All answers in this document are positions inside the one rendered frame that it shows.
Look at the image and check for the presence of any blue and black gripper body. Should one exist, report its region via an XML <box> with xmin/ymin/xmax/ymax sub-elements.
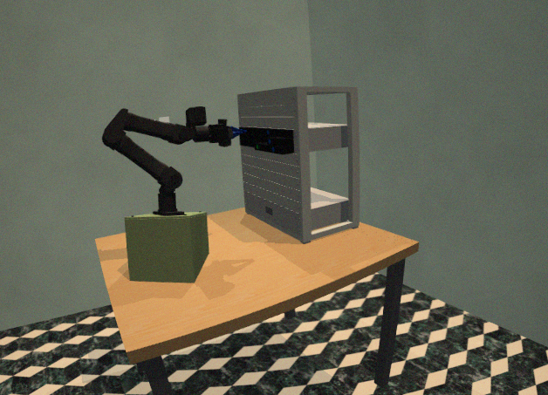
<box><xmin>208</xmin><ymin>119</ymin><xmax>231</xmax><ymax>146</ymax></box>

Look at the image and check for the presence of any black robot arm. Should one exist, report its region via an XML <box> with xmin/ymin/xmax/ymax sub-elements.
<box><xmin>102</xmin><ymin>106</ymin><xmax>233</xmax><ymax>216</ymax></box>

